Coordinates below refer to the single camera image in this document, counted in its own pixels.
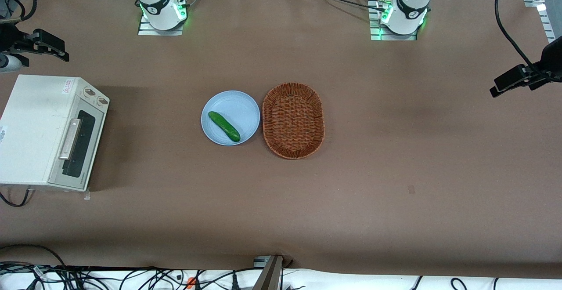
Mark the round oven knob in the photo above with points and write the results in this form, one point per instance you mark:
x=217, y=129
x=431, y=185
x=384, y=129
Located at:
x=102, y=101
x=90, y=92

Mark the brown wicker basket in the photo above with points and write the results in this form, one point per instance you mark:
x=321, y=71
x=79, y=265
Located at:
x=293, y=121

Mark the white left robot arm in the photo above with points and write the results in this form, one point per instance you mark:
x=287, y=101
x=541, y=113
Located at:
x=410, y=0

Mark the white barcode sticker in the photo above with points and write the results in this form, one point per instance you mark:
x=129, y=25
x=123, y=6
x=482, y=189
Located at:
x=3, y=134

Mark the red label sticker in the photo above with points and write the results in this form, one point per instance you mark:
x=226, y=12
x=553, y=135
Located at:
x=67, y=86

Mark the light blue plate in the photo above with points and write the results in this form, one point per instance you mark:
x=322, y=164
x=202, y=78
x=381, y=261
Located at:
x=239, y=110

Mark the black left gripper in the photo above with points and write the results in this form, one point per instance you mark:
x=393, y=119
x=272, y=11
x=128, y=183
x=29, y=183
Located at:
x=549, y=60

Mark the white toaster oven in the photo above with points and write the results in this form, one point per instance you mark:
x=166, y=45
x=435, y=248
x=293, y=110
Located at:
x=30, y=127

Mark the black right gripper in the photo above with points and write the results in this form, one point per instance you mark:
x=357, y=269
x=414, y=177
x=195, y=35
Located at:
x=9, y=38

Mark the dark camera mount pole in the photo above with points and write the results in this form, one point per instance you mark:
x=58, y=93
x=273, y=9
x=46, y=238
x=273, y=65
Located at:
x=268, y=274

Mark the green cucumber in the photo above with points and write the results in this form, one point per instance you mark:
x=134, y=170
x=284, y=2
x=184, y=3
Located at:
x=224, y=126

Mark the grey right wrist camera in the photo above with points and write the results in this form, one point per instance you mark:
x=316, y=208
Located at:
x=8, y=63

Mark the aluminium frame profile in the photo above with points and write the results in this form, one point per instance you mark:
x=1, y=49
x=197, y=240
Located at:
x=542, y=11

